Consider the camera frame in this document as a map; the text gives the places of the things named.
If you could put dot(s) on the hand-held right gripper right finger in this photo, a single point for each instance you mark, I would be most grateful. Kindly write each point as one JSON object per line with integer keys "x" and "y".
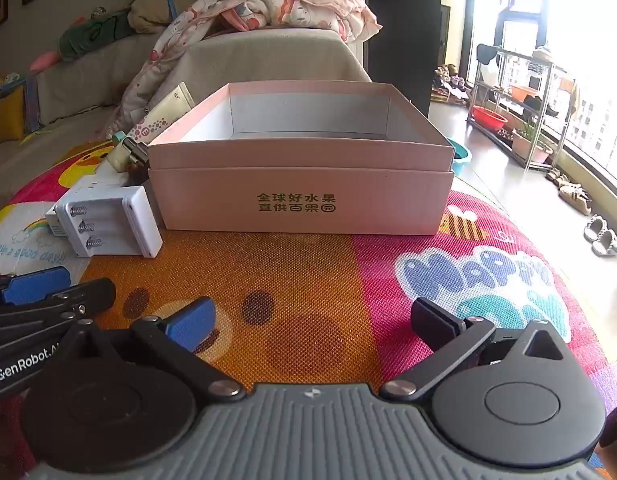
{"x": 431, "y": 320}

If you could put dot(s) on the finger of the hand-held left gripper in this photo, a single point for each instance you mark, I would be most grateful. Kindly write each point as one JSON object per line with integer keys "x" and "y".
{"x": 83, "y": 295}
{"x": 33, "y": 284}

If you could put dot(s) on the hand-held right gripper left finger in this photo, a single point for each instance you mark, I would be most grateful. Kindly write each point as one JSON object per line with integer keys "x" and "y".
{"x": 193, "y": 322}

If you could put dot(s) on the white battery charger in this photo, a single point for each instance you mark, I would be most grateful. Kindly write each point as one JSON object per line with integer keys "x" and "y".
{"x": 133, "y": 220}

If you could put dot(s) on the pink cardboard box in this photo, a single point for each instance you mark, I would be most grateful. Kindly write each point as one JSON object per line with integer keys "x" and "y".
{"x": 298, "y": 180}

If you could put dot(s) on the cream cosmetic tube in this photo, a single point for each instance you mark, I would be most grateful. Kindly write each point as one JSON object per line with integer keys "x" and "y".
{"x": 161, "y": 112}

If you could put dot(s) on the colourful cartoon play mat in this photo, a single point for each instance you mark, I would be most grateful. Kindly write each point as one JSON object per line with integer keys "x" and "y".
{"x": 308, "y": 280}

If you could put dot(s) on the small cream bottle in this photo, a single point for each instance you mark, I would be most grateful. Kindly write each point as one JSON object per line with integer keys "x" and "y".
{"x": 118, "y": 157}

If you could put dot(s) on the teal plastic basin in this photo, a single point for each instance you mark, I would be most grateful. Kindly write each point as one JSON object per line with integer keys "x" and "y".
{"x": 461, "y": 157}

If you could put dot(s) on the yellow cushion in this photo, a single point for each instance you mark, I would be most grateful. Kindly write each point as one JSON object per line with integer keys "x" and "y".
{"x": 6, "y": 115}

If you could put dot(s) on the white slipper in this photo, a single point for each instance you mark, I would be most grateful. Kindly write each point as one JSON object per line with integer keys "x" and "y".
{"x": 594, "y": 227}
{"x": 607, "y": 244}

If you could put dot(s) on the pair of tan shoes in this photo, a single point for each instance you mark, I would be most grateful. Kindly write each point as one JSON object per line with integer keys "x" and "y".
{"x": 571, "y": 192}

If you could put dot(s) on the pink flower pot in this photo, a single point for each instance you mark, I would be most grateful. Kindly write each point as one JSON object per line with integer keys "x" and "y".
{"x": 541, "y": 152}

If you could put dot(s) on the colourful toy book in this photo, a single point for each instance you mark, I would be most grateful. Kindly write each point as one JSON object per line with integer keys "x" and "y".
{"x": 6, "y": 84}

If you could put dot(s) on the red plastic basin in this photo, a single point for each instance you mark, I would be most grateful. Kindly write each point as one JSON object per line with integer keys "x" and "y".
{"x": 488, "y": 119}

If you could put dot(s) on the pink plush toy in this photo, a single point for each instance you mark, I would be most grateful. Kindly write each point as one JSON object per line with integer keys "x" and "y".
{"x": 44, "y": 61}

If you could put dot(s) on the row of shoes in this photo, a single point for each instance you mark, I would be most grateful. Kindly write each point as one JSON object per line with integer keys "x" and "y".
{"x": 451, "y": 85}

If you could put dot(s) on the metal storage rack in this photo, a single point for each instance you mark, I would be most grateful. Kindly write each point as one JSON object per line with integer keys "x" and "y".
{"x": 548, "y": 110}

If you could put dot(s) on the green plush toy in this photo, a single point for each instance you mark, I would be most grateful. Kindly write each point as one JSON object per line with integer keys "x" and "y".
{"x": 93, "y": 30}

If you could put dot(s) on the black cloth on rack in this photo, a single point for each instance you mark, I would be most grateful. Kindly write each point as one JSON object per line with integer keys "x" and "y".
{"x": 486, "y": 54}

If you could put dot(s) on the beige covered sofa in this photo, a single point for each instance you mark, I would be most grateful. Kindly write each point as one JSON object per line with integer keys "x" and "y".
{"x": 263, "y": 60}

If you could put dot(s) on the pink printed blanket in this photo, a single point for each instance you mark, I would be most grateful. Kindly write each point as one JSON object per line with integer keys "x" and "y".
{"x": 288, "y": 5}

